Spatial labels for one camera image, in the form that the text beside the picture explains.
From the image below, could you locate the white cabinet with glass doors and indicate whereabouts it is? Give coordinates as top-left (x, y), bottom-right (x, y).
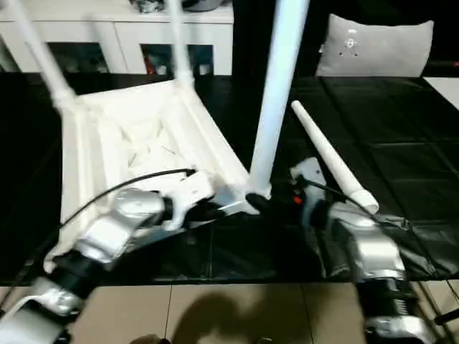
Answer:
top-left (0, 5), bottom-right (235, 77)

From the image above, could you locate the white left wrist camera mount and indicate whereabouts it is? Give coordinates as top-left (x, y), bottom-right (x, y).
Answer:
top-left (163, 170), bottom-right (217, 231)

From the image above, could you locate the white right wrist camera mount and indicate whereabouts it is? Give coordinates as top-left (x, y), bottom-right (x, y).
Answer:
top-left (288, 156), bottom-right (326, 202)

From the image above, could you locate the black sofa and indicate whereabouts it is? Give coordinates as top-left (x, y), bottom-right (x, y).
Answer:
top-left (231, 0), bottom-right (459, 78)

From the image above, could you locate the dark bag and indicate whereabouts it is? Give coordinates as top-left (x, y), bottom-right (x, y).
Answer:
top-left (181, 0), bottom-right (231, 11)

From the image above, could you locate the white plastic table top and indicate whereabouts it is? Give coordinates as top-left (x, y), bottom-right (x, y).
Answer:
top-left (42, 79), bottom-right (270, 274)

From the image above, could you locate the white plastic table leg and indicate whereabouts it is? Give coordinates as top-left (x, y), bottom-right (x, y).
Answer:
top-left (290, 100), bottom-right (380, 214)
top-left (10, 0), bottom-right (79, 109)
top-left (165, 0), bottom-right (197, 95)
top-left (247, 0), bottom-right (312, 199)

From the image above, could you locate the light grey pillow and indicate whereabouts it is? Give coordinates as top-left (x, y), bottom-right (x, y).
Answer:
top-left (315, 13), bottom-right (435, 78)

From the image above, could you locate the black work mat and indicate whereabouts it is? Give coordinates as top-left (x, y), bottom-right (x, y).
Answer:
top-left (0, 71), bottom-right (459, 287)

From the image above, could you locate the white flat board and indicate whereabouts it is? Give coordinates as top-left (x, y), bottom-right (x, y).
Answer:
top-left (422, 75), bottom-right (459, 111)

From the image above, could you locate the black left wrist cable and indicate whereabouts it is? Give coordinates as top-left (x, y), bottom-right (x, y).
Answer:
top-left (58, 166), bottom-right (199, 227)

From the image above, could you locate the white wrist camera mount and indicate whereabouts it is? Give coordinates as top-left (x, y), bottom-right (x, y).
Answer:
top-left (163, 170), bottom-right (217, 231)
top-left (288, 156), bottom-right (326, 202)

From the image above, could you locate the black table frame leg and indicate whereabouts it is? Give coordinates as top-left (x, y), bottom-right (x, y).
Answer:
top-left (432, 310), bottom-right (459, 326)

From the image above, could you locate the dark robot foot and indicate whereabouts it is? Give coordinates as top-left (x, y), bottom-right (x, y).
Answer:
top-left (131, 333), bottom-right (170, 344)

